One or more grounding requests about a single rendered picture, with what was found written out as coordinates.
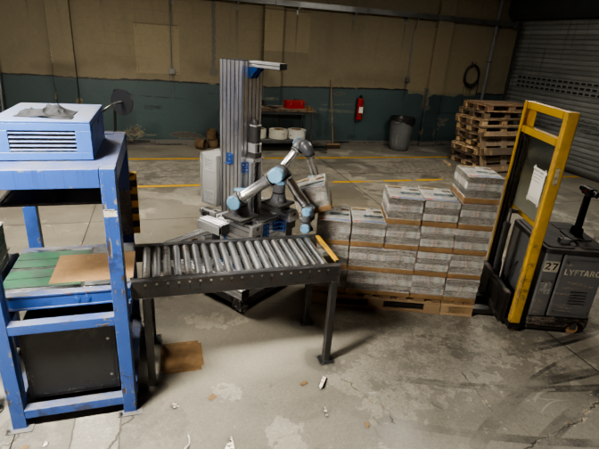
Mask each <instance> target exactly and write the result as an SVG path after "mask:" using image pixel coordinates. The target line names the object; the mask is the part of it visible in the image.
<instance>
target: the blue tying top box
mask: <svg viewBox="0 0 599 449"><path fill-rule="evenodd" d="M47 104H48V103H33V102H21V103H19V104H17V105H15V106H13V107H11V108H10V109H8V110H5V111H3V112H1V113H0V160H79V159H94V157H95V155H96V153H97V152H98V150H99V148H100V146H101V144H102V142H103V139H104V137H105V133H104V123H103V106H102V105H101V104H68V103H59V104H60V105H61V106H62V107H63V108H65V109H68V110H74V111H77V113H76V114H74V115H73V116H74V118H72V119H57V118H48V117H45V116H38V117H22V116H20V117H13V115H16V114H18V112H19V111H20V110H24V109H30V107H32V108H34V109H43V108H44V107H45V106H46V105H47Z"/></svg>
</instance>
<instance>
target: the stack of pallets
mask: <svg viewBox="0 0 599 449"><path fill-rule="evenodd" d="M472 103H473V106H472ZM523 107H524V103H520V102H511V101H487V100H464V105H463V106H460V107H459V112H458V113H456V114H455V120H456V122H457V123H456V126H455V134H456V139H455V140H452V143H451V148H450V153H451V160H453V161H456V160H461V162H460V164H463V165H473V166H474V167H478V166H479V164H480V163H479V157H480V156H479V148H480V133H479V132H504V131H515V128H519V125H520V122H521V118H518V117H519V116H518V115H519V114H522V111H523ZM468 110H469V111H470V112H467V111H468ZM516 117H517V118H516ZM464 118H467V119H464ZM514 120H518V124H517V125H515V124H514V123H513V121H514ZM465 125H467V126H465ZM464 132H466V133H464ZM464 138H465V139H464ZM459 144H460V145H459Z"/></svg>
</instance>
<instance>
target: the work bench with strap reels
mask: <svg viewBox="0 0 599 449"><path fill-rule="evenodd" d="M273 106H275V107H279V108H275V109H273V108H270V107H268V106H262V107H261V114H291V115H303V119H302V128H298V127H290V128H288V129H286V128H282V127H271V128H269V135H267V129H266V128H264V127H261V136H260V142H261V143H293V141H294V139H296V138H298V137H301V138H304V139H306V140H308V141H310V142H311V144H312V142H313V129H314V117H315V113H316V110H313V109H312V110H307V107H308V106H305V101H304V100H298V99H291V100H284V101H283V105H273ZM306 115H311V127H310V139H308V138H307V137H306V131H307V130H306V129H305V120H306Z"/></svg>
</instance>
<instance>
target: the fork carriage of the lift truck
mask: <svg viewBox="0 0 599 449"><path fill-rule="evenodd" d="M482 271H483V272H482V274H481V277H480V286H479V287H478V291H480V292H481V293H482V295H483V296H484V300H485V302H486V303H487V305H490V307H491V309H492V310H493V312H492V313H493V315H494V316H495V317H496V319H497V321H498V322H503V321H504V319H505V313H506V310H507V307H508V304H509V300H510V296H511V294H512V292H511V291H510V290H509V289H508V287H507V286H506V285H505V283H504V282H503V281H502V279H501V278H500V277H499V275H498V274H497V273H496V271H495V270H494V268H493V267H492V266H491V264H490V263H489V262H488V260H485V261H484V266H483V269H482Z"/></svg>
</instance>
